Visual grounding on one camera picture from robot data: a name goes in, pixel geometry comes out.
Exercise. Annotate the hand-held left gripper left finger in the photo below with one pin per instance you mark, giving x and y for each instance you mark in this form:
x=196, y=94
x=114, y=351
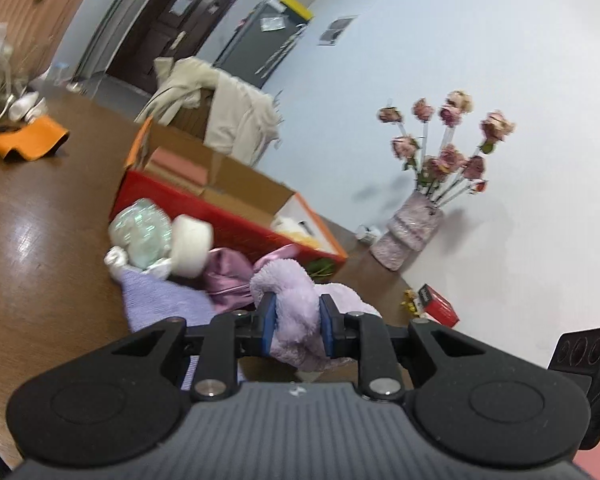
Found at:
x=269, y=317

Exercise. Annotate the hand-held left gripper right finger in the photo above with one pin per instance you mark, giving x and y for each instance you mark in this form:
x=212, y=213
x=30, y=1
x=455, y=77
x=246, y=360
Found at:
x=326, y=320

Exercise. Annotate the light purple fuzzy cloth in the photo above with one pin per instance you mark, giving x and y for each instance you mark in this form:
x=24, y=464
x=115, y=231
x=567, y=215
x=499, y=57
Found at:
x=300, y=300

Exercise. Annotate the purple satin cloth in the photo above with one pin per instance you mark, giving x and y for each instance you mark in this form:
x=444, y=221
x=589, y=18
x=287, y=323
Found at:
x=225, y=275

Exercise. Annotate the red cardboard box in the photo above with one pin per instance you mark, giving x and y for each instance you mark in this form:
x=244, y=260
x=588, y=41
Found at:
x=180, y=205

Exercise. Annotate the small yellow item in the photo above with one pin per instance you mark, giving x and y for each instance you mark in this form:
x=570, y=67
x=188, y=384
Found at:
x=408, y=300

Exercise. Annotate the white yellow plush toy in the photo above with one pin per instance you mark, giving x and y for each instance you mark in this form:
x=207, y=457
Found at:
x=292, y=227

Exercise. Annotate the small white object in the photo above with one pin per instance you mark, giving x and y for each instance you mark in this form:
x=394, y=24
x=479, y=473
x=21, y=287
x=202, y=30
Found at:
x=367, y=233

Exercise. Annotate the lavender towel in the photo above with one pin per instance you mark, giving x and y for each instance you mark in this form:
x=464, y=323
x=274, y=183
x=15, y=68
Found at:
x=160, y=300

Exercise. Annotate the small red black box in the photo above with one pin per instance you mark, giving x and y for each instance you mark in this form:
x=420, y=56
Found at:
x=437, y=305

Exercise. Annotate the pink textured vase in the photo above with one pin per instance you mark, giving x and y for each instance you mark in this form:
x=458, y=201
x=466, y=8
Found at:
x=405, y=232

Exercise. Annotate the translucent green ball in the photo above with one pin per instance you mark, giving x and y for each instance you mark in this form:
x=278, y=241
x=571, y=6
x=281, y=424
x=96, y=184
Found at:
x=140, y=232

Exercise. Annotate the small white sock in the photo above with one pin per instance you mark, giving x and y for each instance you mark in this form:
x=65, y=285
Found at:
x=117, y=258

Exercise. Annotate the pink flower bouquet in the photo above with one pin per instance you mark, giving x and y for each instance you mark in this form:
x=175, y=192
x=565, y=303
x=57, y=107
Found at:
x=445, y=160

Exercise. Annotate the beige coat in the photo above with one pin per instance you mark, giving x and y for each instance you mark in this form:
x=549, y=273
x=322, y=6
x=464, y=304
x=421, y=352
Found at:
x=235, y=110

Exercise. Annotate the wooden chair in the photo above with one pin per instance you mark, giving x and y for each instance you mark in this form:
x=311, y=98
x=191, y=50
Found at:
x=195, y=115

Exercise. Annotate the grey refrigerator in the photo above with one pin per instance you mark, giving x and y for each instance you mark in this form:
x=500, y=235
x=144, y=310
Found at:
x=260, y=45

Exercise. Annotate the orange case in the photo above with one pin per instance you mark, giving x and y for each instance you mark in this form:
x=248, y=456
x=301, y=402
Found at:
x=25, y=137

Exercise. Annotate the dark brown door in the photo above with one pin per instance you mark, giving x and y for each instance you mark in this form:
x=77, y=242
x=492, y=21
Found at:
x=165, y=30

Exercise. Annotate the yellow box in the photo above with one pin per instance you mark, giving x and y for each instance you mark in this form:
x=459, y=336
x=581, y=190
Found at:
x=295, y=6

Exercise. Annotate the white bottle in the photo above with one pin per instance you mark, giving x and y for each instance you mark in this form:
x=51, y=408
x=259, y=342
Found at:
x=22, y=105

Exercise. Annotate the pink suitcase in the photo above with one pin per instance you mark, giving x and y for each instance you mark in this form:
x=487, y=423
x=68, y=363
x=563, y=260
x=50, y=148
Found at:
x=30, y=15

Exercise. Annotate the grey wall panel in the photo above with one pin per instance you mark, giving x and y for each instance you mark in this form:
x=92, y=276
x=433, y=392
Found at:
x=336, y=31

